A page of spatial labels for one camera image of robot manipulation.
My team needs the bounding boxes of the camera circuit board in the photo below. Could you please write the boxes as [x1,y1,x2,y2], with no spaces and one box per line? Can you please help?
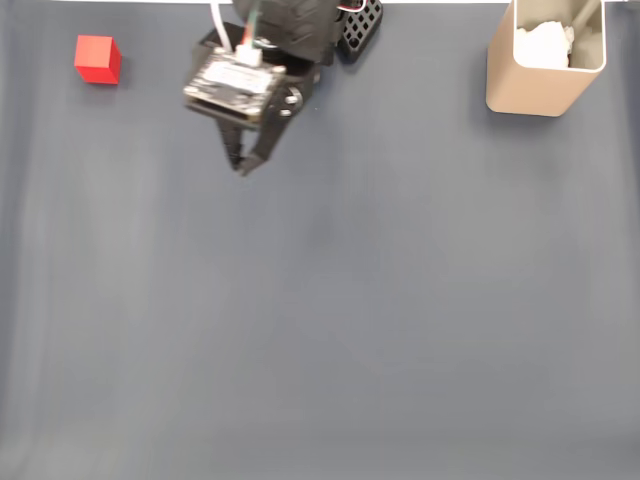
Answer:
[181,43,289,125]

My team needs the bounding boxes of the white crumpled tissue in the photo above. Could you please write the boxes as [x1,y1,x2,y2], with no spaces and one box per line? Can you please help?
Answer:
[514,19,576,69]

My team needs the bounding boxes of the blue-grey table mat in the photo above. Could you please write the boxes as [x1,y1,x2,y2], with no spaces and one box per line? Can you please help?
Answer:
[0,2,640,480]

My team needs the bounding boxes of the red cube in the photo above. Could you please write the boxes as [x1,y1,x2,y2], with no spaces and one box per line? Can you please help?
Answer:
[73,34,123,86]

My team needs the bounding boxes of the white cable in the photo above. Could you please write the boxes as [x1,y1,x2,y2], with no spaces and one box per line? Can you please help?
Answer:
[209,0,235,54]

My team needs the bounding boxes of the green red wire bundle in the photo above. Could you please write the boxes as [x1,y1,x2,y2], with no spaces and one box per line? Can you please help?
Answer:
[245,0,264,49]

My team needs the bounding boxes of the beige box with metal lining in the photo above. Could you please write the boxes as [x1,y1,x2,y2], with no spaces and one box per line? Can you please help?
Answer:
[485,0,608,119]

